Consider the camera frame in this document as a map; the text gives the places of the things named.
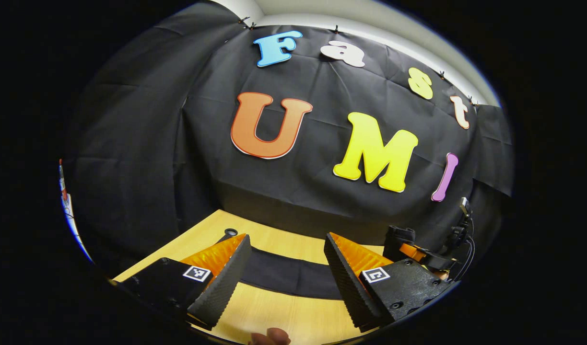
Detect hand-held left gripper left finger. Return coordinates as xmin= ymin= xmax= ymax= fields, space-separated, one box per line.
xmin=111 ymin=233 xmax=252 ymax=331

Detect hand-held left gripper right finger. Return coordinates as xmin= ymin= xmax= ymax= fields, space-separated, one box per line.
xmin=324 ymin=232 xmax=456 ymax=333

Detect black jeans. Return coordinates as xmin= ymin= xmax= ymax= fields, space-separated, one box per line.
xmin=240 ymin=246 xmax=343 ymax=301

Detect black backdrop cloth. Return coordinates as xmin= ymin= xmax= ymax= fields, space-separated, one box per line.
xmin=63 ymin=2 xmax=515 ymax=276

